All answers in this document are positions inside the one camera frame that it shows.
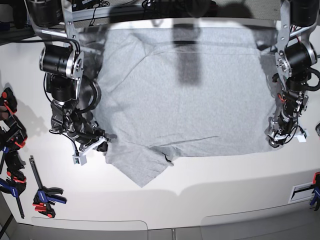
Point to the black blue bar clamp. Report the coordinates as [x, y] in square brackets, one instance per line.
[15, 183]

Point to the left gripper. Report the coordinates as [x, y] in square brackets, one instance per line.
[281, 130]

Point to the dark object right edge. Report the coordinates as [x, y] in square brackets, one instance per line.
[317, 129]

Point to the grey T-shirt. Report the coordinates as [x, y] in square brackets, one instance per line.
[184, 92]

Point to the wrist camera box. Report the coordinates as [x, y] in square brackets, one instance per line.
[302, 137]
[79, 159]

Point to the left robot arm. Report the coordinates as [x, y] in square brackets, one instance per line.
[294, 59]

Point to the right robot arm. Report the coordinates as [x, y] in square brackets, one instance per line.
[74, 95]

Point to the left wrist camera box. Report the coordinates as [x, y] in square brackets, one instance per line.
[302, 137]

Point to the small blue bar clamp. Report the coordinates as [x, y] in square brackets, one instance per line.
[45, 197]

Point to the white label card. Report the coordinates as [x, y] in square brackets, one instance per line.
[301, 192]

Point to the blue red bar clamp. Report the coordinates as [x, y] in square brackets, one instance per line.
[11, 141]

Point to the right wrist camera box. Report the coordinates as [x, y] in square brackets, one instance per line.
[79, 159]

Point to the red black clamp top left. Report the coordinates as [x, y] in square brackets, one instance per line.
[8, 106]

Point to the blue clamp right edge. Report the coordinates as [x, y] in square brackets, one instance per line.
[315, 187]

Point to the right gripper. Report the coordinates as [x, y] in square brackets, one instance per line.
[87, 135]

